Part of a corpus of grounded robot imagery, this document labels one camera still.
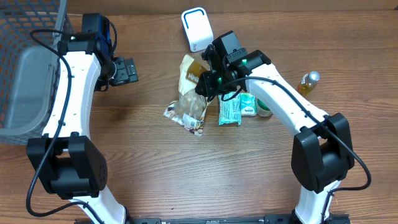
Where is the green lid jar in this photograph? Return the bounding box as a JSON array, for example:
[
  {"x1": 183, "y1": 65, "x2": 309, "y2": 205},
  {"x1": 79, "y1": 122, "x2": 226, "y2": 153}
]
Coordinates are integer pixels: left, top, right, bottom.
[{"x1": 255, "y1": 98, "x2": 272, "y2": 117}]

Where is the grey plastic shopping basket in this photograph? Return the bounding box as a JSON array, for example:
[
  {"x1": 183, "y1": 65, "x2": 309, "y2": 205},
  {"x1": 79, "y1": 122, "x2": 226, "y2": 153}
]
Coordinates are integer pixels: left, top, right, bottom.
[{"x1": 1, "y1": 0, "x2": 73, "y2": 145}]

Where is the yellow liquid bottle silver cap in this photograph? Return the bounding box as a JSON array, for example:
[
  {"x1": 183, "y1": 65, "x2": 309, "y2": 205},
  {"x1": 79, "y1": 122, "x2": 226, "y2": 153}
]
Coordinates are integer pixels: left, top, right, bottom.
[{"x1": 297, "y1": 71, "x2": 320, "y2": 97}]

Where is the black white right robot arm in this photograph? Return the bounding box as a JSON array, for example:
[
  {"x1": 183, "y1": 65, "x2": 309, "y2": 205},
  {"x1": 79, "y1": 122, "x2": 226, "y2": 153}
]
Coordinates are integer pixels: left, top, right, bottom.
[{"x1": 195, "y1": 31, "x2": 354, "y2": 223}]

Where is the teal wet wipes pack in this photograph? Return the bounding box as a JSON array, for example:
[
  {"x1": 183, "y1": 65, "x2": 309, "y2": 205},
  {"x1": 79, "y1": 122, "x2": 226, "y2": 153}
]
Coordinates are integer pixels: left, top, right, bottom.
[{"x1": 218, "y1": 92, "x2": 242, "y2": 126}]

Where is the brown snack bag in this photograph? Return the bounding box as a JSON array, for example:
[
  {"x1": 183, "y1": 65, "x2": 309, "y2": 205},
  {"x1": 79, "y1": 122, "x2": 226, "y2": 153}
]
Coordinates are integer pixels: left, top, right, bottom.
[{"x1": 164, "y1": 54, "x2": 209, "y2": 136}]

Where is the small teal white box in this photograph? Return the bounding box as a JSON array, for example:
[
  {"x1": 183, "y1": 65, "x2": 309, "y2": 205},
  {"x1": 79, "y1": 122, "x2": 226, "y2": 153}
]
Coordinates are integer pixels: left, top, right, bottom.
[{"x1": 240, "y1": 93, "x2": 256, "y2": 116}]

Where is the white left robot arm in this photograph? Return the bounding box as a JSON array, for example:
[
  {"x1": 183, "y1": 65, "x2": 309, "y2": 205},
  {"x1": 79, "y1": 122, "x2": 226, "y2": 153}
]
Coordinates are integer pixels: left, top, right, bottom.
[{"x1": 27, "y1": 13, "x2": 138, "y2": 223}]

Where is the white barcode scanner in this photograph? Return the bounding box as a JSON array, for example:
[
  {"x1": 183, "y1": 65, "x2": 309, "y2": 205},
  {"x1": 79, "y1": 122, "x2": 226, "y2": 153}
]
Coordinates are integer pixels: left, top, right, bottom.
[{"x1": 181, "y1": 7, "x2": 214, "y2": 52}]

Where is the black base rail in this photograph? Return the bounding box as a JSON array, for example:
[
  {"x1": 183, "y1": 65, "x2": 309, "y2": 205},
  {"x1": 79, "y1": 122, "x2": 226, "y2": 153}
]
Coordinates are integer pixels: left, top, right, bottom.
[{"x1": 74, "y1": 213, "x2": 351, "y2": 224}]

